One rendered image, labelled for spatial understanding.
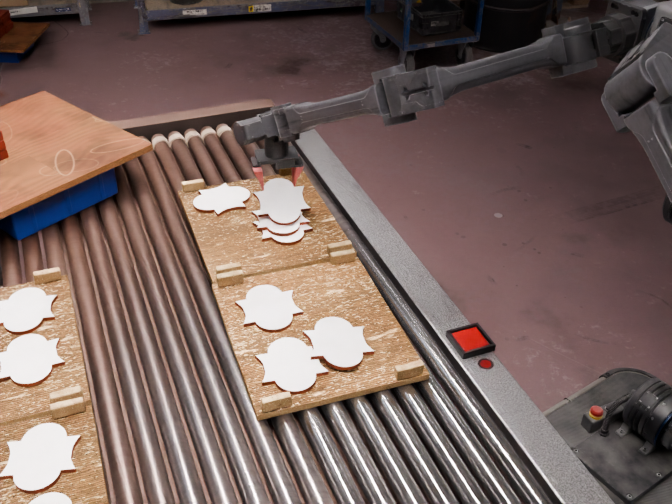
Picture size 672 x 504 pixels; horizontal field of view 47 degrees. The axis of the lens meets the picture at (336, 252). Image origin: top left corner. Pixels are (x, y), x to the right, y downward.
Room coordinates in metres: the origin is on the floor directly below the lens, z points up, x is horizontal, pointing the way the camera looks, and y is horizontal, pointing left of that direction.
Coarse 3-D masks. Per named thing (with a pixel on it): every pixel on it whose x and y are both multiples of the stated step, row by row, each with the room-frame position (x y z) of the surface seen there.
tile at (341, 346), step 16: (320, 320) 1.23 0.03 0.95; (336, 320) 1.23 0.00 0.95; (320, 336) 1.18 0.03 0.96; (336, 336) 1.18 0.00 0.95; (352, 336) 1.19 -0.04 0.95; (320, 352) 1.13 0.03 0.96; (336, 352) 1.14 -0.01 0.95; (352, 352) 1.14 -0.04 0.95; (368, 352) 1.15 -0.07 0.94; (336, 368) 1.10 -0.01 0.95; (352, 368) 1.10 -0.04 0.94
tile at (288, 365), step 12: (276, 348) 1.15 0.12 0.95; (288, 348) 1.15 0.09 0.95; (300, 348) 1.15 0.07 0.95; (312, 348) 1.15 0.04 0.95; (264, 360) 1.12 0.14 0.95; (276, 360) 1.12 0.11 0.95; (288, 360) 1.12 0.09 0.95; (300, 360) 1.12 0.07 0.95; (312, 360) 1.12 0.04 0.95; (276, 372) 1.08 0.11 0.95; (288, 372) 1.08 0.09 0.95; (300, 372) 1.08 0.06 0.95; (312, 372) 1.09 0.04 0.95; (324, 372) 1.09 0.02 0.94; (264, 384) 1.06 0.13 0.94; (276, 384) 1.06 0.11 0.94; (288, 384) 1.05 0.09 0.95; (300, 384) 1.05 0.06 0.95; (312, 384) 1.05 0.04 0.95
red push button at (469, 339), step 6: (462, 330) 1.24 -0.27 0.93; (468, 330) 1.24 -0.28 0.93; (474, 330) 1.24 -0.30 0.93; (456, 336) 1.22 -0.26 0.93; (462, 336) 1.22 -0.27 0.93; (468, 336) 1.22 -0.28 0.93; (474, 336) 1.22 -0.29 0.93; (480, 336) 1.22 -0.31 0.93; (462, 342) 1.20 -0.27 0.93; (468, 342) 1.20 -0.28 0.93; (474, 342) 1.20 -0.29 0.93; (480, 342) 1.20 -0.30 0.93; (486, 342) 1.20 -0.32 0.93; (468, 348) 1.18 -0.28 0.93; (474, 348) 1.18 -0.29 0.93
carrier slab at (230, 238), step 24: (192, 192) 1.75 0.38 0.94; (312, 192) 1.77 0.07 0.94; (192, 216) 1.64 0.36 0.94; (216, 216) 1.64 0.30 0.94; (240, 216) 1.64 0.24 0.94; (312, 216) 1.65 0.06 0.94; (216, 240) 1.54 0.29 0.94; (240, 240) 1.54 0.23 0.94; (312, 240) 1.54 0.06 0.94; (336, 240) 1.55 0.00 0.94; (216, 264) 1.44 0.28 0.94; (264, 264) 1.44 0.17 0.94; (288, 264) 1.45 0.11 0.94; (312, 264) 1.46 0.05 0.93
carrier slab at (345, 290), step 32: (224, 288) 1.35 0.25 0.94; (288, 288) 1.36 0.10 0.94; (320, 288) 1.36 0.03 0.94; (352, 288) 1.36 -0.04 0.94; (224, 320) 1.24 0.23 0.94; (352, 320) 1.25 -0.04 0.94; (384, 320) 1.26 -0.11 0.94; (256, 352) 1.15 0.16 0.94; (384, 352) 1.16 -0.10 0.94; (256, 384) 1.06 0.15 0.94; (320, 384) 1.06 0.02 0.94; (352, 384) 1.07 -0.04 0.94; (384, 384) 1.07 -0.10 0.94; (256, 416) 0.98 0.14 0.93
